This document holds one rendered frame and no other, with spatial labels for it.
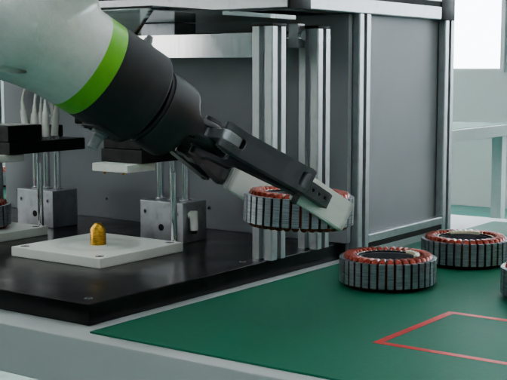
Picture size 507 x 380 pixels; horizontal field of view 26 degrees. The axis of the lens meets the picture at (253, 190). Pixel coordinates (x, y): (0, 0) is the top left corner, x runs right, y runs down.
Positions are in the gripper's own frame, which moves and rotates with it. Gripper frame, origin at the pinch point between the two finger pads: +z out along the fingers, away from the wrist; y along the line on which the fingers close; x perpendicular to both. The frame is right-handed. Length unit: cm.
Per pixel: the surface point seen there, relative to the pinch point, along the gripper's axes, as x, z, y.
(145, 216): -3.2, 6.7, -40.1
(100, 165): -1.2, -4.7, -35.5
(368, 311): -6.4, 11.3, 3.8
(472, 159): 219, 464, -482
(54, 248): -13.2, -6.0, -33.4
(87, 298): -17.9, -11.5, -9.3
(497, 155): 135, 275, -263
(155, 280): -12.6, -2.7, -14.0
